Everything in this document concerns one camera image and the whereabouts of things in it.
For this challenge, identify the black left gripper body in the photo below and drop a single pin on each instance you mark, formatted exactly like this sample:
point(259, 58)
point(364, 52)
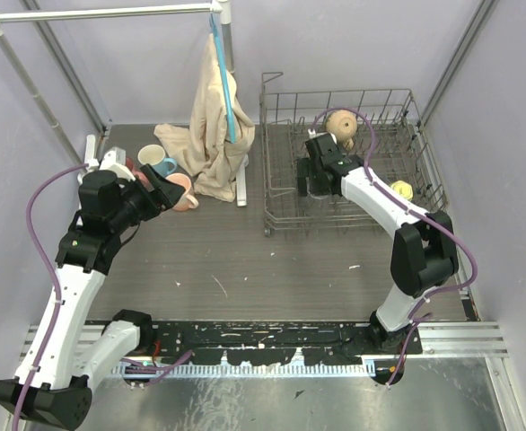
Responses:
point(153, 189)

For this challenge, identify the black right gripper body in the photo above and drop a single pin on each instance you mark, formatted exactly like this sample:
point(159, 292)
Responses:
point(315, 184)

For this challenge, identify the peach pink mug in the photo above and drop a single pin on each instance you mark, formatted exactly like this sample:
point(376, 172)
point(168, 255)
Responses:
point(188, 200)

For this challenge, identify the light blue mug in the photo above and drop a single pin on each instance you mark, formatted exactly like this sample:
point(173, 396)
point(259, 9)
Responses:
point(156, 157)

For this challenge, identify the yellow-green mug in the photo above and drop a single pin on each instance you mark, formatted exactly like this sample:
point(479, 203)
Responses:
point(403, 189)

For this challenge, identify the clear glass cup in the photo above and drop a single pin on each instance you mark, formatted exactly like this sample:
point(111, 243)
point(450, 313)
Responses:
point(318, 204)

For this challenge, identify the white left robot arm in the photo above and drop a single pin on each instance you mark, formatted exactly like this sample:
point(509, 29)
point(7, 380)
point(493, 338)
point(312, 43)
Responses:
point(52, 386)

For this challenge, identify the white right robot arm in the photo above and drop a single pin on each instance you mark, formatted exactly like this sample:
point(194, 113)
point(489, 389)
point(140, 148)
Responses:
point(423, 255)

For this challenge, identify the beige round mug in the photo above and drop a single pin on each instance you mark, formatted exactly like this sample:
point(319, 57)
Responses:
point(342, 124)

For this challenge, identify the beige cloth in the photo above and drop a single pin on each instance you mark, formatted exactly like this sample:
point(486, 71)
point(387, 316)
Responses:
point(205, 149)

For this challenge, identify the blue clothes hanger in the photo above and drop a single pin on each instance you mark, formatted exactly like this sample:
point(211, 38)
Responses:
point(220, 56)

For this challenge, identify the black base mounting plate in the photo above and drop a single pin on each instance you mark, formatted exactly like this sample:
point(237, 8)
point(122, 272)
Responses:
point(259, 343)

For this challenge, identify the grey wire dish rack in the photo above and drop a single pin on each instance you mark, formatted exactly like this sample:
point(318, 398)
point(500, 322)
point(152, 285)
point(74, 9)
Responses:
point(390, 134)

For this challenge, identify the slotted cable duct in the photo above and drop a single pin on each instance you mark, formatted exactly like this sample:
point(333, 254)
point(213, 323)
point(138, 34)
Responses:
point(296, 369)

